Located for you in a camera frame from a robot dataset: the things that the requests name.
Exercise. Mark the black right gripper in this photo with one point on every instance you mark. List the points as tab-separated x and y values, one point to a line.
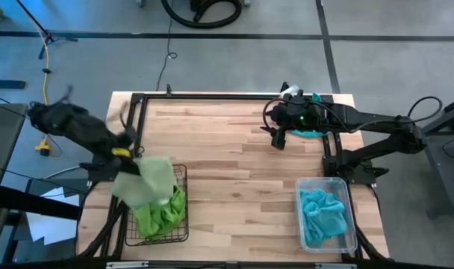
281	116

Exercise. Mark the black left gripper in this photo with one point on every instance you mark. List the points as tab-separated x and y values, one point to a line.
130	166

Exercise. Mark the pale green microfiber towel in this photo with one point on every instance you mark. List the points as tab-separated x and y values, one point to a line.
148	183

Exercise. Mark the clear plastic bin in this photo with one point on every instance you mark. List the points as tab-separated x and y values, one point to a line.
335	245

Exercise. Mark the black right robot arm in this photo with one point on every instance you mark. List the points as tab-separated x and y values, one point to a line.
372	121

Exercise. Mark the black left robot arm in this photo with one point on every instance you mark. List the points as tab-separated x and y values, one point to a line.
74	125

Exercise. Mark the yellow tag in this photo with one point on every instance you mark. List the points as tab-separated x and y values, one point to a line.
121	152

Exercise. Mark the white paper sheets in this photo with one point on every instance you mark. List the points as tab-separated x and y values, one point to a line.
51	228

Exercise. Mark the dark grey side table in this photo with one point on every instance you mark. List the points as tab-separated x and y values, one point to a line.
3	142

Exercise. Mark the black tripod stand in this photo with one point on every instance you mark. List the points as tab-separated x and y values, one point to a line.
62	39

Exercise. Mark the black flat bar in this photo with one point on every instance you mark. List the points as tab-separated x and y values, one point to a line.
6	84

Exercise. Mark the grey metal side table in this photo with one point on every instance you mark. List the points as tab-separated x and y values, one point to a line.
436	160

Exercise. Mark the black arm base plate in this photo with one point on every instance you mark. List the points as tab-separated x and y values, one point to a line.
100	173
355	173

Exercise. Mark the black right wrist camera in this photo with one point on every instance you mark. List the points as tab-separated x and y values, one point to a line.
305	112

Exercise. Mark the black table frame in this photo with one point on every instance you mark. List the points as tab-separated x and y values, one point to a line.
212	96

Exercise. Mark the silver metal bracket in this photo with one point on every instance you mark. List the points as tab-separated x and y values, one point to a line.
126	264
335	266

